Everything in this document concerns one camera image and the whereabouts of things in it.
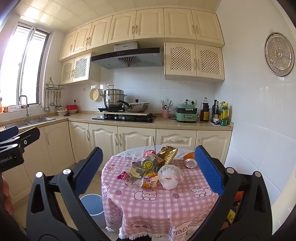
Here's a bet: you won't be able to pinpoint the round steel steamer tray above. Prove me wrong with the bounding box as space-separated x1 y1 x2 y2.
264 32 295 77

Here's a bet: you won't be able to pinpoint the cream cabinets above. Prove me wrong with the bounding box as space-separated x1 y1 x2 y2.
4 118 233 203
59 8 225 84

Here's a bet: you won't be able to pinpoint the lower cream cabinets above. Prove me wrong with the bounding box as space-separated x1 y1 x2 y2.
4 118 233 203

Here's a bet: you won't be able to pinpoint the window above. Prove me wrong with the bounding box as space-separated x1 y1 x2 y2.
1 23 50 108

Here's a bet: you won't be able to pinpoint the black gas stove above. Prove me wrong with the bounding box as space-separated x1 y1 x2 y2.
91 108 156 123

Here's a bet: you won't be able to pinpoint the pink utensil cup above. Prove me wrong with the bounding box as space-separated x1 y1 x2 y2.
162 109 169 119

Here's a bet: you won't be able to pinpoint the green electric cooker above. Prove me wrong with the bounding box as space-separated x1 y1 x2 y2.
175 103 198 123

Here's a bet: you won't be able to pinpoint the green yellow oil bottle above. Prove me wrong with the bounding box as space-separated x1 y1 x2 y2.
220 103 228 126

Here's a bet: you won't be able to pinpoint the clear plastic bag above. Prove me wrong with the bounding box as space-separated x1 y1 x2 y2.
158 165 185 190

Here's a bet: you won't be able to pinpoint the black noodle snack packet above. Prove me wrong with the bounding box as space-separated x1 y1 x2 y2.
127 154 164 186

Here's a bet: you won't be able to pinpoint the orange soda can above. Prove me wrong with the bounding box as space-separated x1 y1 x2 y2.
183 152 197 169

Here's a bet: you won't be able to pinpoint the red container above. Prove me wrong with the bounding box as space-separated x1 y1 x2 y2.
66 104 78 110

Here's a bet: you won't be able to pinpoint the pink candy wrapper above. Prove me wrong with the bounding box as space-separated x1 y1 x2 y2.
117 171 128 180

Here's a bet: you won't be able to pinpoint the yellow round strainer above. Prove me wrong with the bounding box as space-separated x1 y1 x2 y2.
89 87 103 101

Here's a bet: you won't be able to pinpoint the person's left hand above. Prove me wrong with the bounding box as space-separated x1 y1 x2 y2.
1 177 14 215

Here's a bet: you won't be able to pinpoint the kitchen faucet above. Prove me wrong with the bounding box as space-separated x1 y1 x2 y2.
18 95 31 123

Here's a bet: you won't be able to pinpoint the red cola can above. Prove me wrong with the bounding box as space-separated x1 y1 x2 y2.
144 150 156 157

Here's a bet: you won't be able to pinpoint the hanging utensil rack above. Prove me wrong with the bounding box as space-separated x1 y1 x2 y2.
44 77 65 111

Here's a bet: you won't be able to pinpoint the light blue trash bin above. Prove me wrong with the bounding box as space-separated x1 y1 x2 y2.
80 194 106 227

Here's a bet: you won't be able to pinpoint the steel sink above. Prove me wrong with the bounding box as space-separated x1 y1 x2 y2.
4 116 55 129

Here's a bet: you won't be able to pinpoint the stacked white bowls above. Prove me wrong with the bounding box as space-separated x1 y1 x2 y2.
57 109 68 115

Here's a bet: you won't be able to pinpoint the range hood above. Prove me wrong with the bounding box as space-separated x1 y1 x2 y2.
91 47 163 70

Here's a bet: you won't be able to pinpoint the steel wok with lid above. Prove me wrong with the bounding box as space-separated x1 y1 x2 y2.
117 99 149 113

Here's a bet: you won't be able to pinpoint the dark soy sauce bottle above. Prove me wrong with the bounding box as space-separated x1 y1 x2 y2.
200 97 210 122

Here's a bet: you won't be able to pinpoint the stainless steel steamer pot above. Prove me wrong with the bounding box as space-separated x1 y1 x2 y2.
101 85 126 108

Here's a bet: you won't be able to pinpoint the upper cream cabinets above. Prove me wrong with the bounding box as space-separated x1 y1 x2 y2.
59 8 225 84

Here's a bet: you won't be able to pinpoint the gold foil snack bag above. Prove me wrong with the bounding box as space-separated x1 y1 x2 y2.
157 146 178 166

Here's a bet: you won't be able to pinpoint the pink checkered tablecloth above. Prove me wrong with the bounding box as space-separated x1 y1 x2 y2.
101 147 219 240

